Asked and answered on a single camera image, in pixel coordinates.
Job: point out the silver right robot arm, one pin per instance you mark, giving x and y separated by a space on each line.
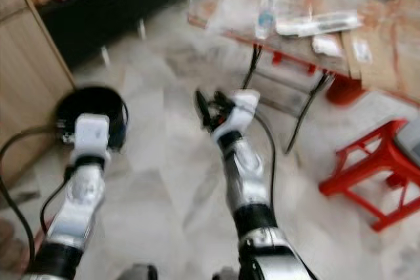
246 175

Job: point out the black round rubbish bin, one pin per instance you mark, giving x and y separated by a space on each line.
98 100

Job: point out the light wooden cabinet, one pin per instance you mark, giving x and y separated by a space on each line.
26 83

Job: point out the clear plastic water bottle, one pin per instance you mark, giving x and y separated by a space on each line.
266 21

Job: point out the clear plastic packaging tray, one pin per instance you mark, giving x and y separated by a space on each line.
236 1

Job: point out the black TV console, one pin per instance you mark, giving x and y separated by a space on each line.
105 24

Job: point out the small white card packet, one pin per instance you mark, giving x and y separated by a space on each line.
327 46

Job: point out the long flat white box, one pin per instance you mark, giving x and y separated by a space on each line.
315 24

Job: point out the red plastic stool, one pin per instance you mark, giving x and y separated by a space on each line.
344 90
367 155

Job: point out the robot left leg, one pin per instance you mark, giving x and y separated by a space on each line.
138 273

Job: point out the brown cardboard sheet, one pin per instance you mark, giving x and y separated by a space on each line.
394 63

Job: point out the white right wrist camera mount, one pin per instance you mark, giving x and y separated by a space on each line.
243 111

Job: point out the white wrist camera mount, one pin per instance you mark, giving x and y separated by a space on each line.
243 111
93 136

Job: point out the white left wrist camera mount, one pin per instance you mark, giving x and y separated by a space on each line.
93 136

